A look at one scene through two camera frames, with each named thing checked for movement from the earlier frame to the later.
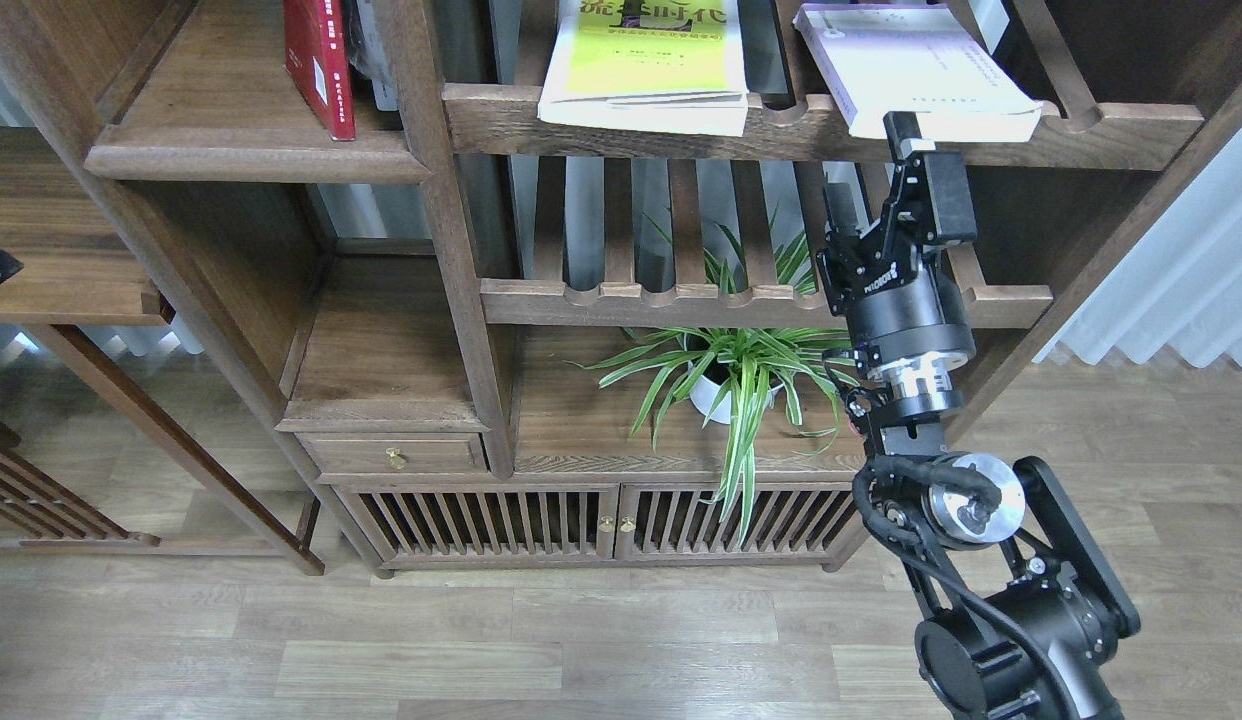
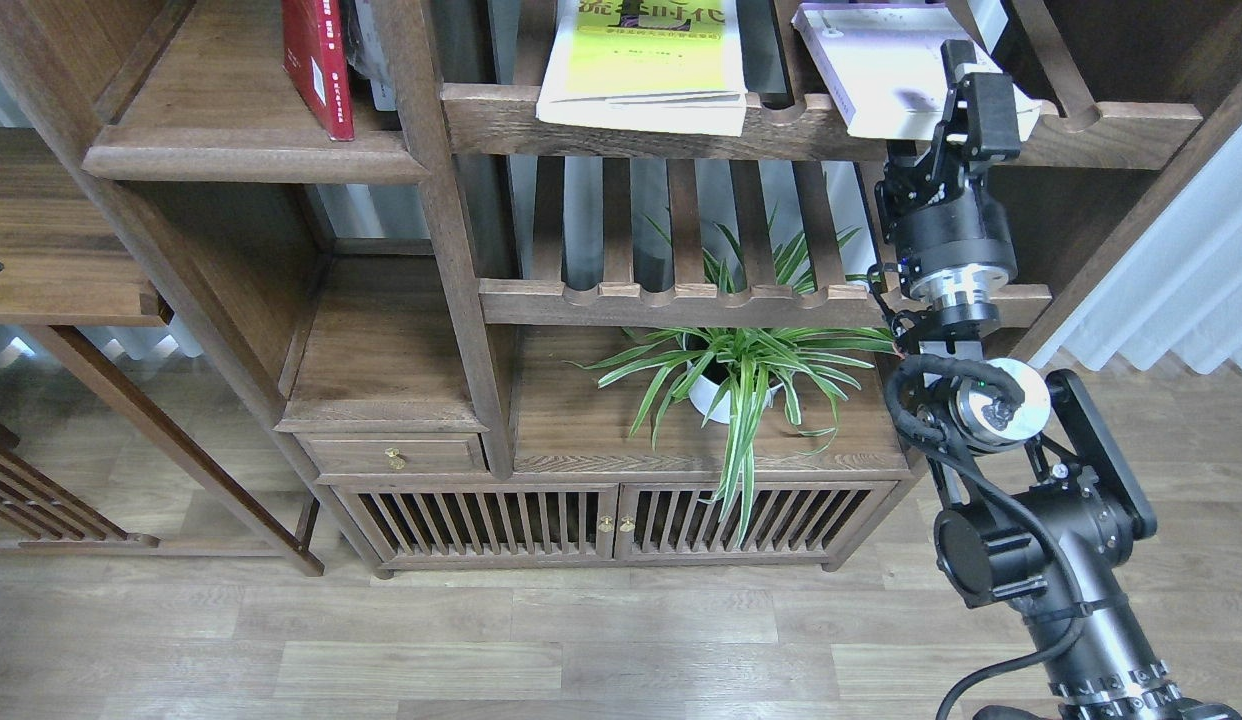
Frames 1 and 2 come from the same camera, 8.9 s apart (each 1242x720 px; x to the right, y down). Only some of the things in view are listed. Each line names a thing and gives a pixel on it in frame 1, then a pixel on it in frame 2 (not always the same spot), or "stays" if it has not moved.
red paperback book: [316, 57] stays
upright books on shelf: [366, 52] stays
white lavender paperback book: [915, 58] stays
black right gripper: [890, 280] -> [947, 229]
